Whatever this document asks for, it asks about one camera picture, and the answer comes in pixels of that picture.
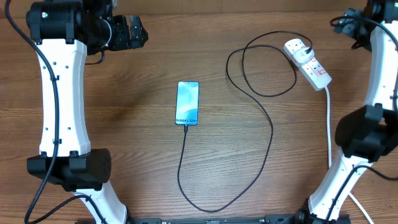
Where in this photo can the blue Galaxy smartphone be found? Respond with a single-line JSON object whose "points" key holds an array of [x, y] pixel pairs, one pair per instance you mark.
{"points": [[186, 112]]}

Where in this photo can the white power strip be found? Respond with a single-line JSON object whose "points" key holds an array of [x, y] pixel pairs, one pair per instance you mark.
{"points": [[312, 70]]}

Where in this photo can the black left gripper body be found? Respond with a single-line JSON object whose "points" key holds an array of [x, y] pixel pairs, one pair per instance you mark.
{"points": [[120, 37]]}

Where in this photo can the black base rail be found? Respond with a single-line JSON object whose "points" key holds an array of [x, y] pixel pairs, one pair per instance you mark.
{"points": [[268, 219]]}

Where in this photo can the white charger plug adapter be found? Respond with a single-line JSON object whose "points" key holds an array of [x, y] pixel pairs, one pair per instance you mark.
{"points": [[303, 55]]}

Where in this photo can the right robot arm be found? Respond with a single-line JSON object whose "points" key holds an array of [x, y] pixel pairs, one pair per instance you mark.
{"points": [[369, 132]]}

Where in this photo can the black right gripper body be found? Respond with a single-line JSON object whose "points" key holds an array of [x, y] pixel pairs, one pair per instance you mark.
{"points": [[354, 27]]}

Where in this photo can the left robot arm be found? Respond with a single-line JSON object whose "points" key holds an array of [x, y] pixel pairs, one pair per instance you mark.
{"points": [[65, 33]]}

